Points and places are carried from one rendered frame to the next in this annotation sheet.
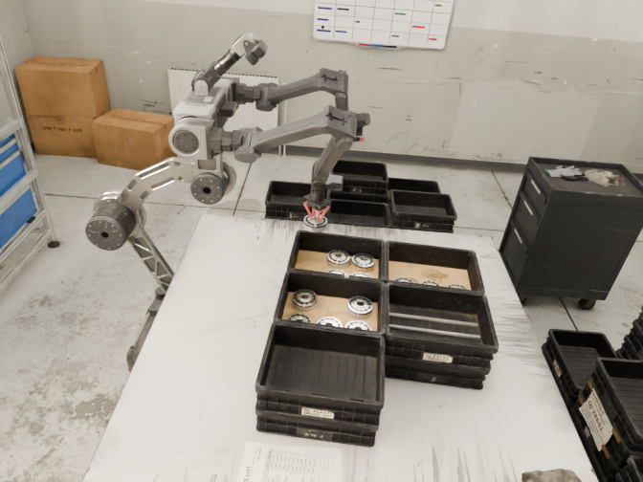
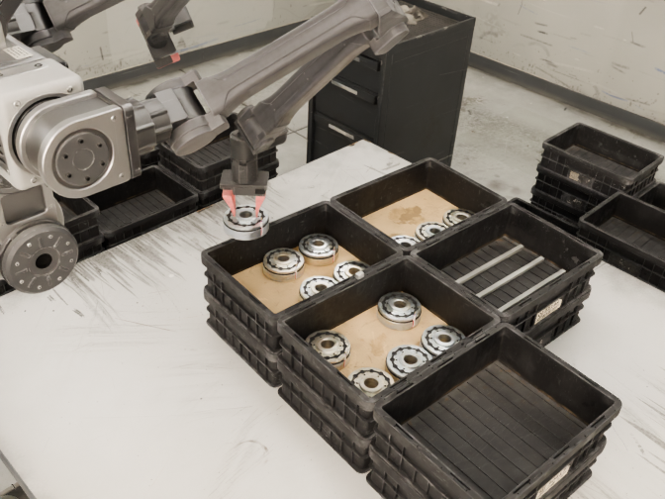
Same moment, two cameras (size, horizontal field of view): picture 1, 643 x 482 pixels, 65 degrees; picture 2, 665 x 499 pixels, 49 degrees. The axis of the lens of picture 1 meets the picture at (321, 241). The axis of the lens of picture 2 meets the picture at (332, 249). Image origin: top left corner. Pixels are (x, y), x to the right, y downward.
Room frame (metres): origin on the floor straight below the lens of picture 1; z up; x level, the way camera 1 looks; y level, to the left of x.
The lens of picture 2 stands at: (0.72, 0.88, 1.97)
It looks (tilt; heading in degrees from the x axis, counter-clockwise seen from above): 36 degrees down; 314
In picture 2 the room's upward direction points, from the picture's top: 4 degrees clockwise
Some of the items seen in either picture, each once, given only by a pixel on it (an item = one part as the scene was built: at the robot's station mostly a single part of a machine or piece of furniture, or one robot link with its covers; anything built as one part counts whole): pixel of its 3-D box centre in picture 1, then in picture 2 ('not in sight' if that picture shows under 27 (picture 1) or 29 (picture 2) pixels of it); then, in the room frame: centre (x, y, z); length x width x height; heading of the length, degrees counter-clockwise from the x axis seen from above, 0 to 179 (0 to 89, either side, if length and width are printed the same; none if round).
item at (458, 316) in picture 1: (435, 325); (503, 273); (1.41, -0.46, 0.87); 0.40 x 0.30 x 0.11; 87
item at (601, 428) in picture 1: (596, 418); not in sight; (1.41, -1.24, 0.41); 0.31 x 0.02 x 0.16; 1
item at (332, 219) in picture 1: (356, 233); (137, 234); (2.84, -0.23, 0.31); 0.40 x 0.30 x 0.34; 91
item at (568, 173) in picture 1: (565, 171); not in sight; (2.88, -1.46, 0.88); 0.25 x 0.19 x 0.03; 91
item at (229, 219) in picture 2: (315, 220); (245, 217); (1.81, 0.03, 1.04); 0.10 x 0.10 x 0.01
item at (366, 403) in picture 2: (331, 302); (390, 324); (1.44, -0.06, 0.92); 0.40 x 0.30 x 0.02; 87
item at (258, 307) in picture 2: (338, 255); (303, 256); (1.74, -0.08, 0.92); 0.40 x 0.30 x 0.02; 87
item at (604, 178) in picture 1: (605, 176); (403, 12); (2.85, -1.70, 0.88); 0.29 x 0.22 x 0.03; 91
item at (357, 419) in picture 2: (330, 312); (387, 341); (1.44, -0.06, 0.87); 0.40 x 0.30 x 0.11; 87
